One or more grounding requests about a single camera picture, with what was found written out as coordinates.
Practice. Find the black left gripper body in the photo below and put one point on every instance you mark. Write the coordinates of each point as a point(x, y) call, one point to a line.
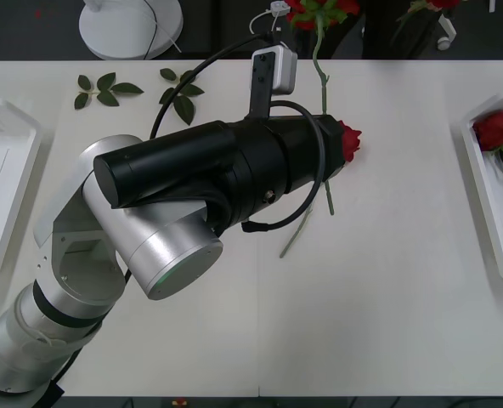
point(332, 144)

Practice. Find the shallow white box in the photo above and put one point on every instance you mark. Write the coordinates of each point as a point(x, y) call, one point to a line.
point(9, 170)
point(498, 221)

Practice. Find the silver and black left arm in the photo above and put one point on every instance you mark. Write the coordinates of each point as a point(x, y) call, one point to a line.
point(171, 161)

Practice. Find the white chair base with casters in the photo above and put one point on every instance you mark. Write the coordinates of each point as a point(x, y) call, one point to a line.
point(447, 30)

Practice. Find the dark green leaf twig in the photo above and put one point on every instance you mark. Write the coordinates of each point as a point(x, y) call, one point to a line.
point(185, 108)
point(107, 83)

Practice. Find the red rose with green stem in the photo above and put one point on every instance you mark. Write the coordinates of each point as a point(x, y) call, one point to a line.
point(440, 3)
point(495, 129)
point(352, 140)
point(321, 13)

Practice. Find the white round stand base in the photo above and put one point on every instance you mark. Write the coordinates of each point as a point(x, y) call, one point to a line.
point(115, 30)

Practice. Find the red and yellow button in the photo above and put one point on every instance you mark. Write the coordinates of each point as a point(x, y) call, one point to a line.
point(179, 403)

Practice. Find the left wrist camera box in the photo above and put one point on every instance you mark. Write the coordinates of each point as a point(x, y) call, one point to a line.
point(285, 70)

